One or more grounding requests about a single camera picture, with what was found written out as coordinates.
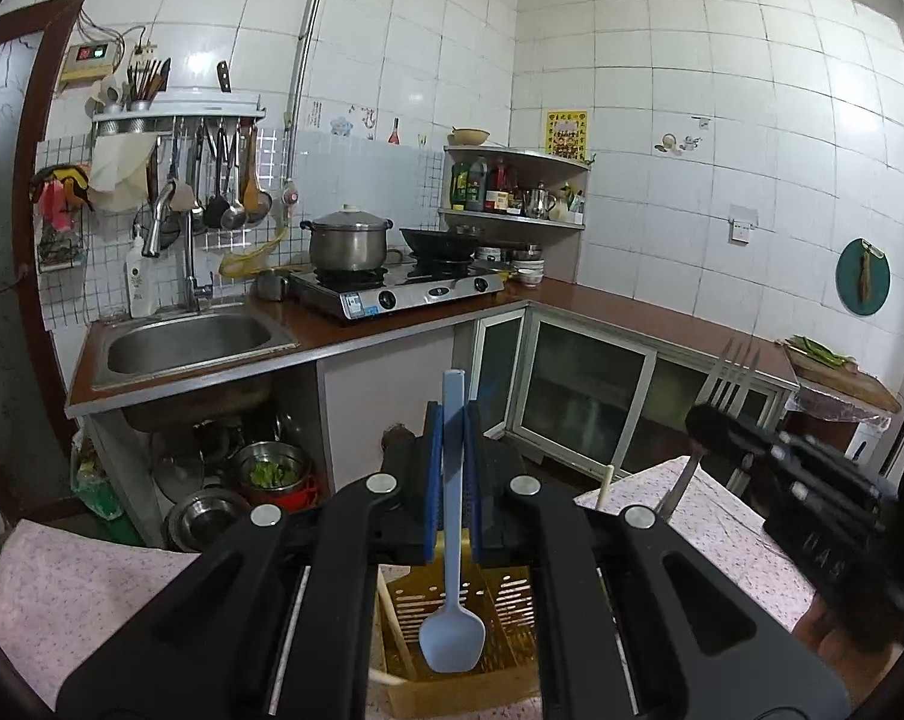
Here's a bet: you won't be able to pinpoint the yellow net bag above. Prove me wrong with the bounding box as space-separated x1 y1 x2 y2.
219 202 292 282

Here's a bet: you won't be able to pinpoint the person's right hand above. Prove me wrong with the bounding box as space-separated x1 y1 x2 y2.
793 592 903 698

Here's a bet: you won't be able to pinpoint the brown kitchen counter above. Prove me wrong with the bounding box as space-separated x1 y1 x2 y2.
65 277 802 421

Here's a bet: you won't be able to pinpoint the teapot wall sticker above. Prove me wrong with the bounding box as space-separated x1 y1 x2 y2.
654 116 712 155

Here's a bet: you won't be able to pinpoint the steel cooking pot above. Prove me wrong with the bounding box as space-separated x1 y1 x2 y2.
300 204 394 273

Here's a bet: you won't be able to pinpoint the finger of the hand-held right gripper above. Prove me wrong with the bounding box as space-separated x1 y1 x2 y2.
687 403 894 501
690 431 882 535

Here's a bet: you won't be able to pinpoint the clear plastic bin bag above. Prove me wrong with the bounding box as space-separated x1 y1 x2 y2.
786 382 892 436

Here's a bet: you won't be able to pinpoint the green vegetables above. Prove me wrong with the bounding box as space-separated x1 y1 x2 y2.
786 334 858 370

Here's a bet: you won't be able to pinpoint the floral pink tablecloth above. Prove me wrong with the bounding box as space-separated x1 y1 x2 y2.
0 457 824 720

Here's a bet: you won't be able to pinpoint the red basin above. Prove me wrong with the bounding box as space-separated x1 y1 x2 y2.
238 472 322 515

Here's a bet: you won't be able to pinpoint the grey wall pipe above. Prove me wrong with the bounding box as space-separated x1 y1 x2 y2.
282 0 340 207

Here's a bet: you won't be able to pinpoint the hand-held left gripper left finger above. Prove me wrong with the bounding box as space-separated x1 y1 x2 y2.
56 401 447 720

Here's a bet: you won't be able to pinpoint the green plastic bag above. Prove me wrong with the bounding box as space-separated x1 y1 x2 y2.
71 439 142 545

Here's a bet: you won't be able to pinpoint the white corner shelf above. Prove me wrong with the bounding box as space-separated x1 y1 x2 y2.
441 144 592 230

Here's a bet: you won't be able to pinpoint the wooden cutting board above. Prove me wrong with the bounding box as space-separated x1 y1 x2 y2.
778 341 903 413

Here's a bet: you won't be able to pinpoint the stack of bowls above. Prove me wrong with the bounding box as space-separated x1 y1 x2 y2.
510 244 547 290

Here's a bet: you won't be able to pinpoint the metal wall rack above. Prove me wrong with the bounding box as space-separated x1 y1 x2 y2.
92 90 267 137

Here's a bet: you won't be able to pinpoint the black wok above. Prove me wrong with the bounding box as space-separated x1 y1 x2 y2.
399 227 481 260

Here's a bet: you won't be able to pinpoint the steel sink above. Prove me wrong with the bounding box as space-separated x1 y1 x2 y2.
92 304 301 391

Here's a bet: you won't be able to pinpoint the brown door with frosted glass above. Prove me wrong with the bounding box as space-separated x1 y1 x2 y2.
0 0 87 526

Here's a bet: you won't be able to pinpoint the beige electric controller box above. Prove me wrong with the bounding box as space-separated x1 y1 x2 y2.
60 41 123 87

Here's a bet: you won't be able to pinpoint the metal faucet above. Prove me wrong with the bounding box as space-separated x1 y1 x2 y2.
140 181 214 314

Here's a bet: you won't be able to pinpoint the steel basin with greens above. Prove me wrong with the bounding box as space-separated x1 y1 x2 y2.
231 441 310 500

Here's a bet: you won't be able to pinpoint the row of hanging kitchen utensils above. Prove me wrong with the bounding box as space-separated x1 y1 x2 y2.
148 120 274 233

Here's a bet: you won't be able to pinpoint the blue plastic spoon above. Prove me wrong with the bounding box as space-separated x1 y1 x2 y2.
418 369 487 674

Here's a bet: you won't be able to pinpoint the yellow perforated utensil holder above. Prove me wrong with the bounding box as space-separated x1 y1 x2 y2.
377 532 543 700

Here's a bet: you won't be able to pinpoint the white plastic bag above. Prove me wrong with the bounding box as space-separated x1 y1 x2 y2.
88 136 157 212

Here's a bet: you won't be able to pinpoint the red and yellow bags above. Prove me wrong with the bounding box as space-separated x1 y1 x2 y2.
30 163 93 275

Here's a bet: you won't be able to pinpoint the green round board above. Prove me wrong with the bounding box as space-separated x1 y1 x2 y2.
836 238 892 316

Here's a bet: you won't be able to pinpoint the row of condiment bottles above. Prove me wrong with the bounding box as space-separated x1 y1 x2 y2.
450 156 524 215

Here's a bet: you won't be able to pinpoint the white soap bottle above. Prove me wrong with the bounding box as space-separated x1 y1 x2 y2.
124 236 159 320

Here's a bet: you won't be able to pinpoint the steel bowl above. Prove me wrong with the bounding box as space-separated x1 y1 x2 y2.
167 487 254 552

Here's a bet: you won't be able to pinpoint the metal fork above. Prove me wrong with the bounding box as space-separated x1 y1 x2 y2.
658 337 761 522

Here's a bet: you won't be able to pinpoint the yellow wall poster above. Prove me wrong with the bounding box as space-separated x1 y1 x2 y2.
546 110 589 162

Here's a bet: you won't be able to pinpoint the utensil cup with chopsticks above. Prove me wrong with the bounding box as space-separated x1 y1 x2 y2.
125 56 172 112

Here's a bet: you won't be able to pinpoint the glass cabinet doors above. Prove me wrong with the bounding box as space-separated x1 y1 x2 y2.
471 307 794 482

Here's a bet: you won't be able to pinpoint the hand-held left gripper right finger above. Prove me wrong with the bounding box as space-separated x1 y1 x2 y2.
463 401 851 720

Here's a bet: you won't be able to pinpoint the gas stove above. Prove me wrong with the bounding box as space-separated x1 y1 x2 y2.
287 259 507 325

